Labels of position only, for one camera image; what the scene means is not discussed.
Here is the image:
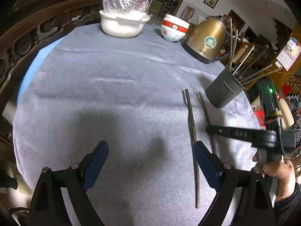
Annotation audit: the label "brown chopstick of bundle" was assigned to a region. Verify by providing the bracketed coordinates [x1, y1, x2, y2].
[185, 89, 199, 209]
[198, 92, 217, 155]
[240, 64, 272, 84]
[236, 45, 268, 78]

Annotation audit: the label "thin dark chopstick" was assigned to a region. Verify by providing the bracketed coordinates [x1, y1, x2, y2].
[229, 30, 238, 70]

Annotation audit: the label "person right hand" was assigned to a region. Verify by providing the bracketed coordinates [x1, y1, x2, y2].
[252, 153, 296, 202]

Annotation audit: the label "red package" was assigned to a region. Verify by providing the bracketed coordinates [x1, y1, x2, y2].
[252, 105, 266, 130]

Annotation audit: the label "dark grey utensil holder cup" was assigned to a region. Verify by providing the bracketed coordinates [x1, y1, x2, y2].
[205, 68, 245, 109]

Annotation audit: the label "grey table cloth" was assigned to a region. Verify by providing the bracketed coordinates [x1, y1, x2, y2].
[13, 24, 259, 225]

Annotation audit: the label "brass electric kettle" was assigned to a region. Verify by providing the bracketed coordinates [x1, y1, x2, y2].
[183, 15, 230, 64]

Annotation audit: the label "red white stacked bowls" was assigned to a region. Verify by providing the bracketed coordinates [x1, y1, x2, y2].
[161, 14, 190, 42]

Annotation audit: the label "white pot with plastic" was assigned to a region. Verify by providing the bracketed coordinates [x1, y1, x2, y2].
[100, 0, 151, 38]

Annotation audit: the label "carved dark wooden chair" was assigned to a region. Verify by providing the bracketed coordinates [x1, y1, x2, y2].
[0, 0, 123, 132]

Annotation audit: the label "wall calendar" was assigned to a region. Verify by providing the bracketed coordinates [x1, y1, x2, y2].
[276, 37, 300, 71]

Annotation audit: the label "framed wall picture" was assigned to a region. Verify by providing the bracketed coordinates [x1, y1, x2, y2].
[203, 0, 219, 9]

